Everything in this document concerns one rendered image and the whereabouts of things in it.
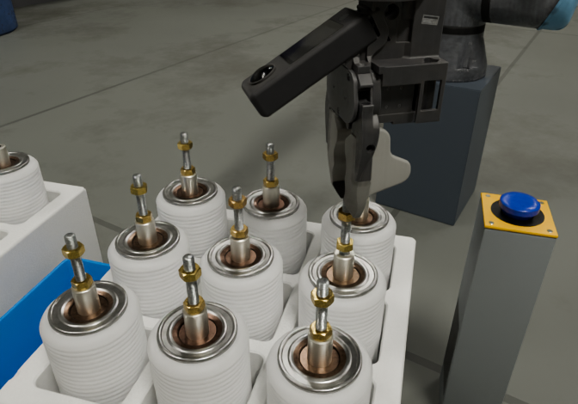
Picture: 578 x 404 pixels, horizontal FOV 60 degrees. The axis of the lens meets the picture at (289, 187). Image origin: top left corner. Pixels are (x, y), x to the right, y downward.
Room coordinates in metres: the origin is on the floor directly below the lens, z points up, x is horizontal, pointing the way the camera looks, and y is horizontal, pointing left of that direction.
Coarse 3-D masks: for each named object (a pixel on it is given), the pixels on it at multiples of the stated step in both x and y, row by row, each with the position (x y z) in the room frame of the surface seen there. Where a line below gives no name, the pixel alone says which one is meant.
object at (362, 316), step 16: (304, 272) 0.43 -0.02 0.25; (304, 288) 0.41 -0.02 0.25; (384, 288) 0.41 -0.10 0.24; (304, 304) 0.40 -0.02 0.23; (336, 304) 0.38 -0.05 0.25; (352, 304) 0.38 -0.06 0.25; (368, 304) 0.38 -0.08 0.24; (304, 320) 0.40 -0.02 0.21; (336, 320) 0.38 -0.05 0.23; (352, 320) 0.38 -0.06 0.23; (368, 320) 0.38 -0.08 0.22; (368, 336) 0.39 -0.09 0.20; (368, 352) 0.39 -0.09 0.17
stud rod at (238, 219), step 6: (234, 192) 0.45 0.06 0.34; (240, 192) 0.45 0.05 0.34; (234, 198) 0.45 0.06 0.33; (240, 198) 0.45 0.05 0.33; (234, 210) 0.45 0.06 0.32; (240, 210) 0.45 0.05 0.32; (234, 216) 0.45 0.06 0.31; (240, 216) 0.45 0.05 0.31; (234, 222) 0.45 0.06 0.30; (240, 222) 0.45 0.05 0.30; (240, 228) 0.45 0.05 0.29
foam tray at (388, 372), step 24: (312, 240) 0.58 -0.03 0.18; (408, 240) 0.58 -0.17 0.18; (408, 264) 0.53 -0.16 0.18; (288, 288) 0.49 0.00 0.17; (408, 288) 0.48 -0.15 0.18; (288, 312) 0.44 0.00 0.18; (384, 312) 0.45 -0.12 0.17; (408, 312) 0.44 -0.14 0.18; (384, 336) 0.40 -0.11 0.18; (48, 360) 0.37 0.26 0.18; (264, 360) 0.37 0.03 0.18; (384, 360) 0.37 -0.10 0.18; (24, 384) 0.34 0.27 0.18; (48, 384) 0.36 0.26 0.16; (144, 384) 0.34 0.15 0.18; (264, 384) 0.34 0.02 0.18; (384, 384) 0.34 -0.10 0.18
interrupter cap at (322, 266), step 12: (312, 264) 0.44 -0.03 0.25; (324, 264) 0.44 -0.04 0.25; (360, 264) 0.44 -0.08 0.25; (372, 264) 0.44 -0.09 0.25; (312, 276) 0.42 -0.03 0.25; (324, 276) 0.42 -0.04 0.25; (360, 276) 0.42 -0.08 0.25; (372, 276) 0.42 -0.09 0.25; (336, 288) 0.40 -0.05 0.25; (348, 288) 0.40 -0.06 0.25; (360, 288) 0.40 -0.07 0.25; (372, 288) 0.40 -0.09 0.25
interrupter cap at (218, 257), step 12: (228, 240) 0.48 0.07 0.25; (252, 240) 0.48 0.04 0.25; (264, 240) 0.48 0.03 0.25; (216, 252) 0.46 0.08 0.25; (228, 252) 0.46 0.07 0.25; (252, 252) 0.46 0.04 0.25; (264, 252) 0.46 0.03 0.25; (216, 264) 0.44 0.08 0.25; (228, 264) 0.44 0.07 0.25; (240, 264) 0.44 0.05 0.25; (252, 264) 0.44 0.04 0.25; (264, 264) 0.44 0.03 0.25; (228, 276) 0.42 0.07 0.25; (240, 276) 0.42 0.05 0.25; (252, 276) 0.42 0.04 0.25
